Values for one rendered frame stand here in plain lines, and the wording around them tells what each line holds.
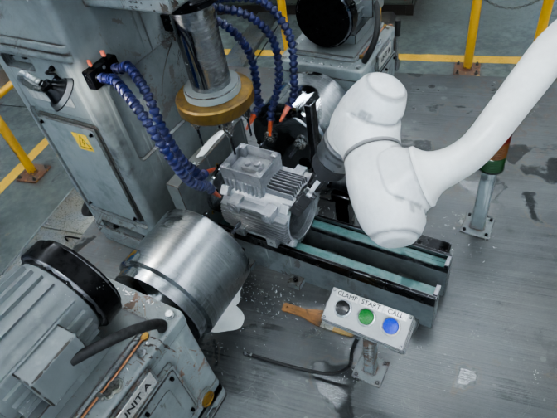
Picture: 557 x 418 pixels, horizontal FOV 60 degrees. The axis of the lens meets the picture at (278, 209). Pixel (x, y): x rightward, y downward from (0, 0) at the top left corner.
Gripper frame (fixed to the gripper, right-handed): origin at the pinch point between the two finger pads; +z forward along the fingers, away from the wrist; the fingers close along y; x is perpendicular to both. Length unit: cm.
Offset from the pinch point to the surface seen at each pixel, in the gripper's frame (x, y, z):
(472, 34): 32, -247, 77
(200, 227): -15.2, 18.5, 2.6
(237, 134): -25.1, -17.2, 13.6
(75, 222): -78, -8, 124
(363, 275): 22.7, 1.1, 7.6
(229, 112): -24.2, -0.9, -11.7
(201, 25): -36.3, -3.5, -25.3
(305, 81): -18.6, -39.4, 3.7
